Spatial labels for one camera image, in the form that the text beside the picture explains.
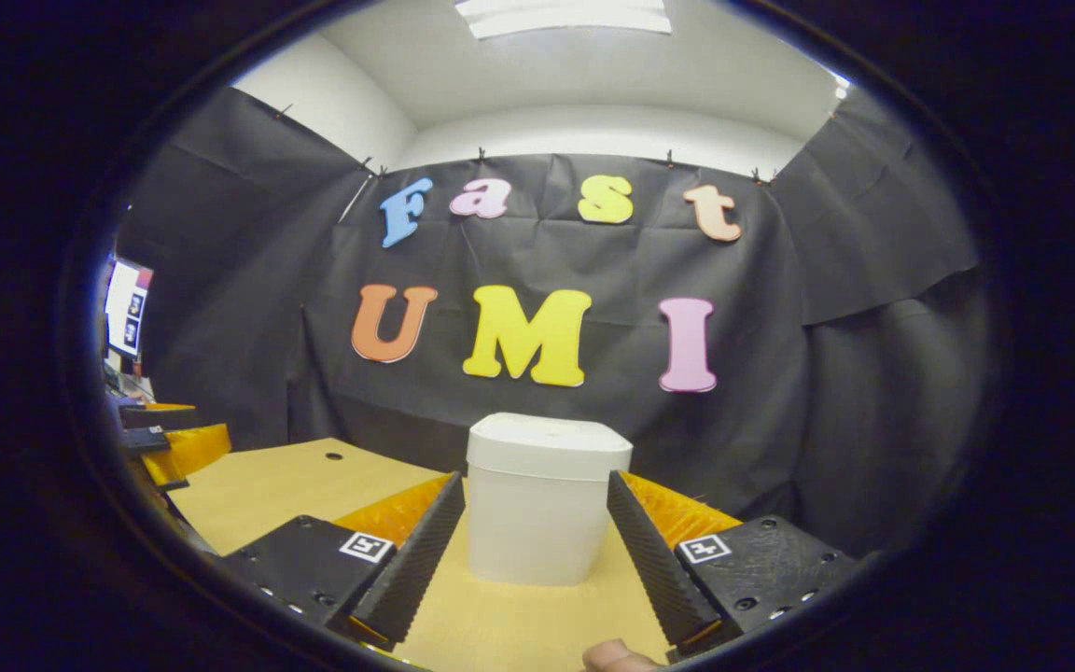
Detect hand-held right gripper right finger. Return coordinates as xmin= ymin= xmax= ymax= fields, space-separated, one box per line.
xmin=607 ymin=469 xmax=860 ymax=654

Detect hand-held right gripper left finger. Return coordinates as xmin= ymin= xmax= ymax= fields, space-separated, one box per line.
xmin=220 ymin=471 xmax=466 ymax=651

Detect white desktop garbage bin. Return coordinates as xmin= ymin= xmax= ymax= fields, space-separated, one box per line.
xmin=466 ymin=413 xmax=634 ymax=587

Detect wooden desktop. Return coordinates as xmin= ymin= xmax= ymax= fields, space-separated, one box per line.
xmin=167 ymin=437 xmax=746 ymax=672

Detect computer monitor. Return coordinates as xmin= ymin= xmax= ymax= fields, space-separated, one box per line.
xmin=104 ymin=259 xmax=155 ymax=361

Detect black backdrop cloth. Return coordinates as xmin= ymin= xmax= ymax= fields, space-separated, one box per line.
xmin=113 ymin=84 xmax=991 ymax=553

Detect ceiling light panel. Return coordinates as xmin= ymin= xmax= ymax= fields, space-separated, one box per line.
xmin=454 ymin=0 xmax=675 ymax=41

